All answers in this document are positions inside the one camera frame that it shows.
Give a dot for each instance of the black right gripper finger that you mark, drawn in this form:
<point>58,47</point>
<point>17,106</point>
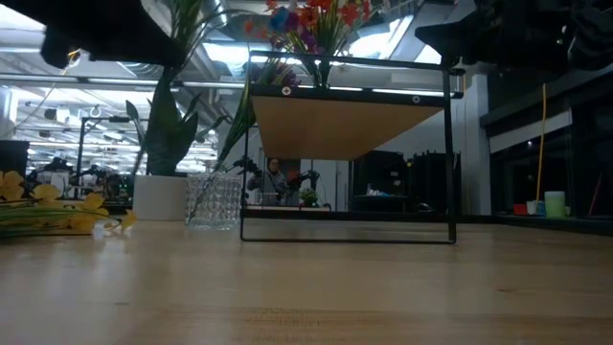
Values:
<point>455,40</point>

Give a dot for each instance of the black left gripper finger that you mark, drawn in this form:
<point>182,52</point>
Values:
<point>163,48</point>

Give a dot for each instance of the red flower bunch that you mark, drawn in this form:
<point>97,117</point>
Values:
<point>349,13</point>

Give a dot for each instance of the blue flower bunch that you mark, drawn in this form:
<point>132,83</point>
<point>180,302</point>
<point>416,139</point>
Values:
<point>279,20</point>

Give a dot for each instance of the green glass vase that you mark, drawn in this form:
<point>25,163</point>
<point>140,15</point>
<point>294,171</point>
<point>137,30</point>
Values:
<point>323,76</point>

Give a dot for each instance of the orange flower bunch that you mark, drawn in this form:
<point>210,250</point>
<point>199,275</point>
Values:
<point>309,16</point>

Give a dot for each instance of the clear crystal glass vase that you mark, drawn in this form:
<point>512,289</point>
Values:
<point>215,201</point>

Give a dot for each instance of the other station black robot arm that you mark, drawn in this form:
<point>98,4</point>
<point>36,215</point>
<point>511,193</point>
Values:
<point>304,178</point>
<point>246,167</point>

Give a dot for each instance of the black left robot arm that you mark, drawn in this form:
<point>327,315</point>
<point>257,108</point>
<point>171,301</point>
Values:
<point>29,5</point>

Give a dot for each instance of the green plant in white pot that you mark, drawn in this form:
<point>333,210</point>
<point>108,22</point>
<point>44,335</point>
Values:
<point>165,139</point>

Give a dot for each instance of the person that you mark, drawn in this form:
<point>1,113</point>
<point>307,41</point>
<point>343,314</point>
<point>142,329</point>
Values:
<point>274,179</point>

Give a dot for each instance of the light green cup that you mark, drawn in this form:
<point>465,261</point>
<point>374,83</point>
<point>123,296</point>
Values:
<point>555,203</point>

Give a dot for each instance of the small white cup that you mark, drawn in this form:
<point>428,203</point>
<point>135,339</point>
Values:
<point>531,207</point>

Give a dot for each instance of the small red cup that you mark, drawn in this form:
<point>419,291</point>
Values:
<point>520,209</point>

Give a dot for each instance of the small green potted plant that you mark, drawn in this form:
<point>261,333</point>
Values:
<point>309,197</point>

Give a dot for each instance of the black metal stand frame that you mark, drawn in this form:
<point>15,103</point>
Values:
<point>80,144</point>

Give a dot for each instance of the wooden shelf with black frame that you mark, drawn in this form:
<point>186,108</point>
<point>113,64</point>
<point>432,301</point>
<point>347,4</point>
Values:
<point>330,124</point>

